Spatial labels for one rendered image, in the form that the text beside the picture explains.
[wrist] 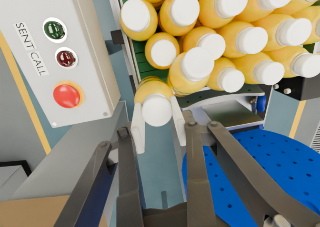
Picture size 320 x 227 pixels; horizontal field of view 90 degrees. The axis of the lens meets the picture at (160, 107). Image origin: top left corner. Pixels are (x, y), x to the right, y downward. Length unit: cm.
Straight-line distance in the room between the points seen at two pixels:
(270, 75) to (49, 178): 81
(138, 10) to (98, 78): 11
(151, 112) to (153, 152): 154
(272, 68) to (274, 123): 167
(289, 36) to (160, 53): 20
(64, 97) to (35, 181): 62
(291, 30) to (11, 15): 39
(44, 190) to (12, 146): 135
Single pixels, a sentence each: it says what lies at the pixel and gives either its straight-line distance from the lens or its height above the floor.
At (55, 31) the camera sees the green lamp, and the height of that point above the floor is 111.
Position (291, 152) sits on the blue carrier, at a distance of 45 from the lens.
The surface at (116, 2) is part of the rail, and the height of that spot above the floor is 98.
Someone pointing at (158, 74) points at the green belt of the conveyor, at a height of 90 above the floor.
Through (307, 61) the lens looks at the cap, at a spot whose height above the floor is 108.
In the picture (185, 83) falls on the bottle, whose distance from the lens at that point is 23.
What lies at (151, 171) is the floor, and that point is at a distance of 190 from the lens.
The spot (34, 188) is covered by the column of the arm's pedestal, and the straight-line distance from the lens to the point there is 83.
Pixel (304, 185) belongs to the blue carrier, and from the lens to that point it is 39.
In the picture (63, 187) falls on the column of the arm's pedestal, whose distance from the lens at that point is 77.
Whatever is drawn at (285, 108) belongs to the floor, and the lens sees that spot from 197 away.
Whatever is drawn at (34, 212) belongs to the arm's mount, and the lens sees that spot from 60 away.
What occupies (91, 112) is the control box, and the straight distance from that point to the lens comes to 28.
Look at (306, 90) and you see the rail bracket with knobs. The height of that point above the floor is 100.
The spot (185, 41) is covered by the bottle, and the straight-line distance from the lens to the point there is 32.
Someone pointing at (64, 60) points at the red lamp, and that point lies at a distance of 25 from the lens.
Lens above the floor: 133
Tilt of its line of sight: 66 degrees down
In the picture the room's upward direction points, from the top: 171 degrees clockwise
